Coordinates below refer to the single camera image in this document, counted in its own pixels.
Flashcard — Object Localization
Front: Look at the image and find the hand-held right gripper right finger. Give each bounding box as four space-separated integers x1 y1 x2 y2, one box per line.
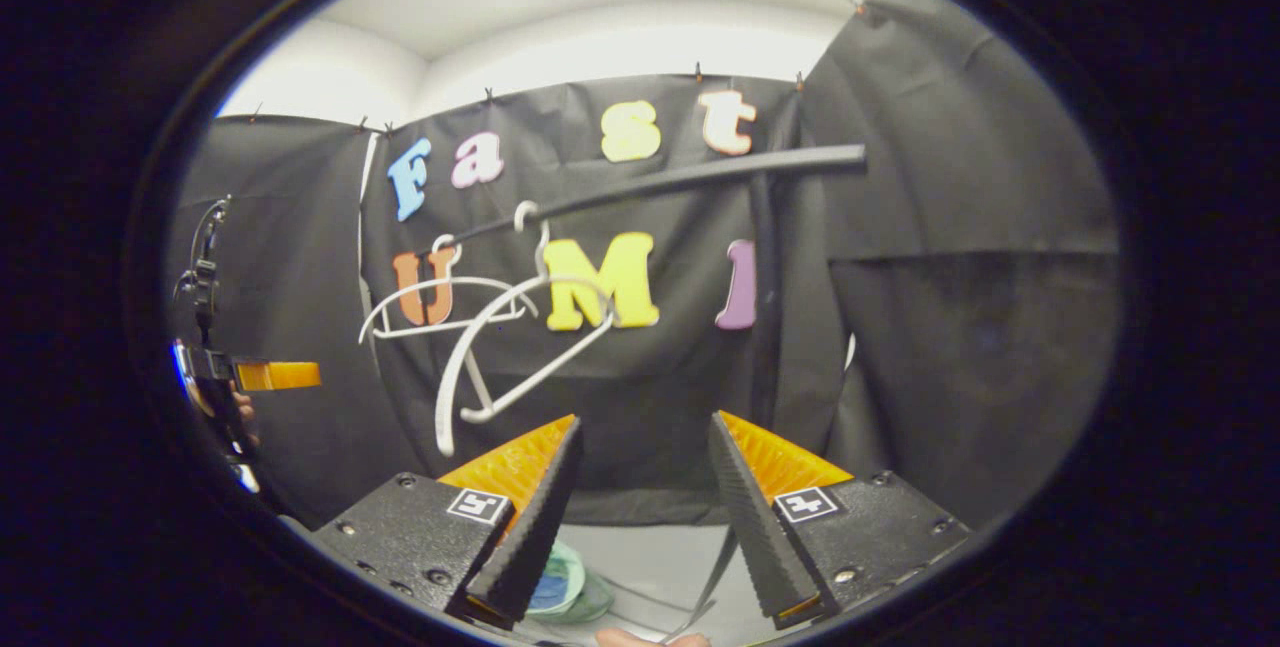
707 410 974 628

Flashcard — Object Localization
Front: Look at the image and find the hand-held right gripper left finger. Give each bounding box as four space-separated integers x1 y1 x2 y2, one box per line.
311 413 585 628

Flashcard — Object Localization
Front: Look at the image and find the white plastic hanger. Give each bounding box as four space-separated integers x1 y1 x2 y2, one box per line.
357 234 542 344
434 201 617 459

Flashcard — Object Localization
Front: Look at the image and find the black backdrop cloth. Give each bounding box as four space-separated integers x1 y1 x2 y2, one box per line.
165 0 1121 528

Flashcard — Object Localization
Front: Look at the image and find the black clothes rack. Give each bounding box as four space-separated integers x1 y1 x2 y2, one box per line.
445 143 869 428

